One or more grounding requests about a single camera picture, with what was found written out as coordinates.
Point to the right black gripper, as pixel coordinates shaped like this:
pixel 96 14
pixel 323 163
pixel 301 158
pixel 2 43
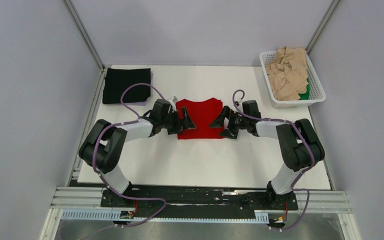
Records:
pixel 218 122

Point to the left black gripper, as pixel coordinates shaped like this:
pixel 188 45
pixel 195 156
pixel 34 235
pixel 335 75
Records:
pixel 181 125

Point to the red t shirt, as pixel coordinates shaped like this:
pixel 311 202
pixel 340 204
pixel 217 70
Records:
pixel 202 114

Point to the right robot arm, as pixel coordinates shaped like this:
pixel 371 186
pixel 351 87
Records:
pixel 299 144

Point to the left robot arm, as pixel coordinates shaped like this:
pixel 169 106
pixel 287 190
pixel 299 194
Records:
pixel 103 145

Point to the folded black t shirt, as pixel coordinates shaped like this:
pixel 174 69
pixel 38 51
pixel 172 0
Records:
pixel 127 85

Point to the beige t shirt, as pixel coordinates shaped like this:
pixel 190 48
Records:
pixel 287 73

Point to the green t shirt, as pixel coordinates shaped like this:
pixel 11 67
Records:
pixel 305 95

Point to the white plastic basket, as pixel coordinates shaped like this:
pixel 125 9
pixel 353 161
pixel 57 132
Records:
pixel 316 90

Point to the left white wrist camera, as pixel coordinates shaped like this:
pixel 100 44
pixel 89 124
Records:
pixel 172 100

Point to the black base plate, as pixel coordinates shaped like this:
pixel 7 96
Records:
pixel 195 202

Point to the aluminium frame rail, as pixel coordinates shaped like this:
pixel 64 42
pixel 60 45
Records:
pixel 83 203

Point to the left frame post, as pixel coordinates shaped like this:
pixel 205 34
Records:
pixel 83 33

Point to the frame post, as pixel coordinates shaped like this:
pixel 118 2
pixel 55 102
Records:
pixel 83 33
pixel 332 8

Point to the right frame post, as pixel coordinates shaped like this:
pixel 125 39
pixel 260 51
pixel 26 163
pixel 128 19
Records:
pixel 332 8

